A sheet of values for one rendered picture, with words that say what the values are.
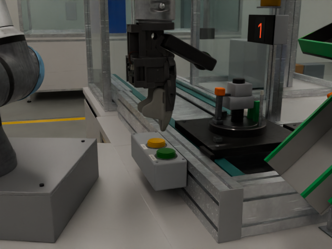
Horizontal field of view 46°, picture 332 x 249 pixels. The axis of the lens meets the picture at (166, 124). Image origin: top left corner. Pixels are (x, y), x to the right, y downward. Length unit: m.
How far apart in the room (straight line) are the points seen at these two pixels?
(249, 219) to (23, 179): 0.41
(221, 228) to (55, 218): 0.29
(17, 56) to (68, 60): 4.93
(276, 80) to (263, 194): 0.44
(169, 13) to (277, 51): 0.42
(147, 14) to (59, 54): 5.08
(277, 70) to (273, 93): 0.06
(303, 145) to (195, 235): 0.25
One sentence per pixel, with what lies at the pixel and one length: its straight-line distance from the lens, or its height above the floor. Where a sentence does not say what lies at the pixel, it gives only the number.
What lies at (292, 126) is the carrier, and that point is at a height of 0.97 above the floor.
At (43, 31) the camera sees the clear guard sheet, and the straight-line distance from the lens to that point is 5.79.
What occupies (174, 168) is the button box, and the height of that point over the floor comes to 0.95.
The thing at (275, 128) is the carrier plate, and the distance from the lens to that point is 1.01.
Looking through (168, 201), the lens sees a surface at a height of 0.86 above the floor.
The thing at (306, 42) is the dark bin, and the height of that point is 1.21.
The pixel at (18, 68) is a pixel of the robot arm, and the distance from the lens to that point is 0.85.
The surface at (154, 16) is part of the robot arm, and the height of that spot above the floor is 1.24.
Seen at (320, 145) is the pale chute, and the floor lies 1.05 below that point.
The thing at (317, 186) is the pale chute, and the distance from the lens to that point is 0.55.
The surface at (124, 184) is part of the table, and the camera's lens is 0.93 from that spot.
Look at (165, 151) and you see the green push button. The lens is 0.80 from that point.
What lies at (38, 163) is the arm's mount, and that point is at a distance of 0.82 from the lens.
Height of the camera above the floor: 1.25
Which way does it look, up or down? 16 degrees down
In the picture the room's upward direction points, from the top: straight up
